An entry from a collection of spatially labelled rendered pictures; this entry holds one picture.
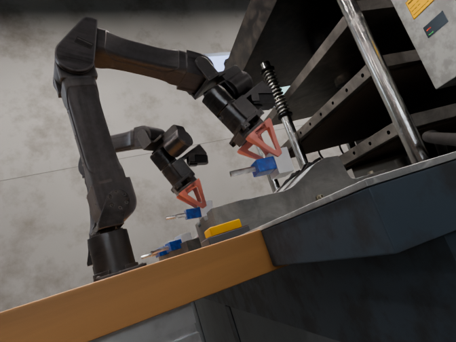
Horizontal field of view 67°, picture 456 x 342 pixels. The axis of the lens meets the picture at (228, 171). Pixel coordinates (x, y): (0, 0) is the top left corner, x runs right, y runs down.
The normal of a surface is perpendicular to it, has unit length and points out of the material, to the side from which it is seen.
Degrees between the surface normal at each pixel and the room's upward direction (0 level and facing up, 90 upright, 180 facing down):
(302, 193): 90
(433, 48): 90
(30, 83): 90
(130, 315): 90
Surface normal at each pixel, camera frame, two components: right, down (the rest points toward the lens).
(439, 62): -0.92, 0.24
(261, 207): 0.23, -0.29
